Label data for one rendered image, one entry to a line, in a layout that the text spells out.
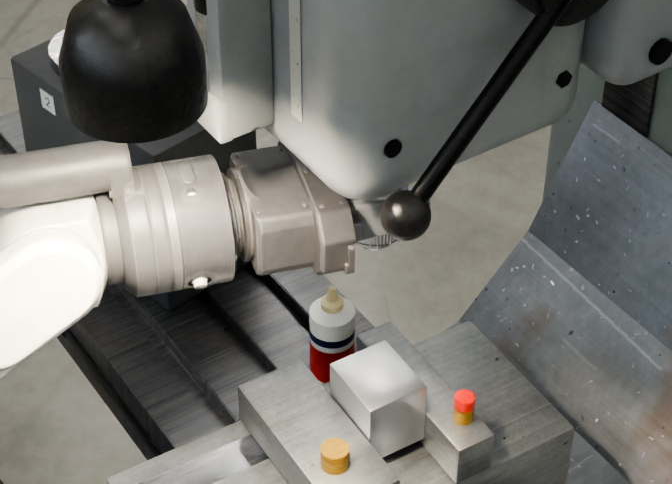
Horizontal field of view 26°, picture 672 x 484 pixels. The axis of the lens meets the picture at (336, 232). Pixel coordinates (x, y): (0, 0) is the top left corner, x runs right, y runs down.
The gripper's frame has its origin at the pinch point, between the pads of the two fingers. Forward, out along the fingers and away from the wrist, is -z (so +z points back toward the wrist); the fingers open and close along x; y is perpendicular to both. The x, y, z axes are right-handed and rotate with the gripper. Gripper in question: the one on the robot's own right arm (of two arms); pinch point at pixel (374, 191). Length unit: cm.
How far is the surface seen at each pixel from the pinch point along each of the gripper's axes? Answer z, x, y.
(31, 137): 21, 43, 22
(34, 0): 9, 243, 124
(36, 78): 20.2, 40.9, 13.5
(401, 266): -47, 124, 123
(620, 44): -13.1, -7.5, -14.7
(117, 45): 18.9, -17.8, -26.1
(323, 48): 6.6, -9.7, -19.0
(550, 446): -14.1, -5.0, 25.2
